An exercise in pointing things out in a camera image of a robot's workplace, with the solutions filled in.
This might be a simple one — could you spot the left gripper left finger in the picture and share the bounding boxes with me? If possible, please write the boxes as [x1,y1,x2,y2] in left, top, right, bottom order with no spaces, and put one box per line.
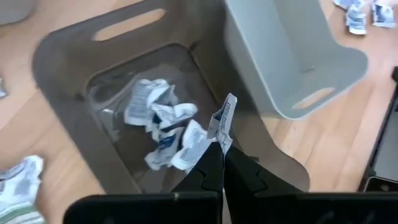
[63,142,224,224]

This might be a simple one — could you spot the translucent brown plastic bin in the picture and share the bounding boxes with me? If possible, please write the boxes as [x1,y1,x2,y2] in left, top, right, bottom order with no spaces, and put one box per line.
[30,0,311,194]

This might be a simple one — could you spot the white bandage wrapper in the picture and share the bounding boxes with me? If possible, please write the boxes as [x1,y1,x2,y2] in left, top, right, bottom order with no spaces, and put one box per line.
[0,154,44,205]

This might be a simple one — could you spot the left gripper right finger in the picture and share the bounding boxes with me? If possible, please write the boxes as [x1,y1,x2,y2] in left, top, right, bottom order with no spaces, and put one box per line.
[224,146,398,224]

